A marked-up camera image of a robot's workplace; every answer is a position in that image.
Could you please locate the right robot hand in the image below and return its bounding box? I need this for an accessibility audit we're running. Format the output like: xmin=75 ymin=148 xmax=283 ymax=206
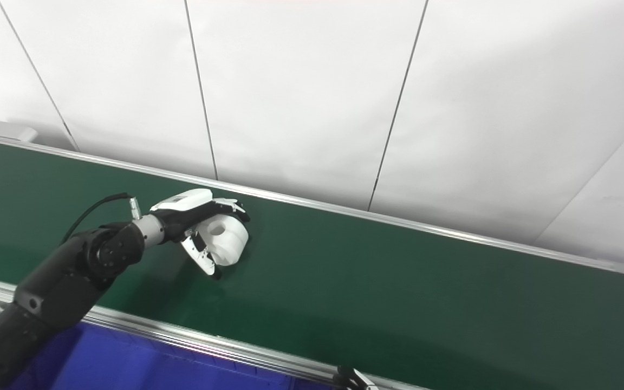
xmin=333 ymin=366 xmax=379 ymax=390

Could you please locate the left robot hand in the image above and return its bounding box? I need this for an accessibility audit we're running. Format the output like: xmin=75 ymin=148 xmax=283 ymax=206
xmin=149 ymin=188 xmax=251 ymax=281

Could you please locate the white round plastic part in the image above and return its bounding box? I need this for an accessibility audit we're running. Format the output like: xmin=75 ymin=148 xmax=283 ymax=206
xmin=195 ymin=213 xmax=250 ymax=267

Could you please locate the green conveyor belt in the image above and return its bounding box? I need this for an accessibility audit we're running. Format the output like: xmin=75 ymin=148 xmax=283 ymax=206
xmin=0 ymin=138 xmax=624 ymax=390
xmin=0 ymin=119 xmax=624 ymax=390

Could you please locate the blue plastic bin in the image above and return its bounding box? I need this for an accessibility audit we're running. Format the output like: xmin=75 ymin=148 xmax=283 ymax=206
xmin=8 ymin=322 xmax=335 ymax=390

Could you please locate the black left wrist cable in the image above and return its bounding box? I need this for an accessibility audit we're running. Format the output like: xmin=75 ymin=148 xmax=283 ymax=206
xmin=61 ymin=192 xmax=142 ymax=245

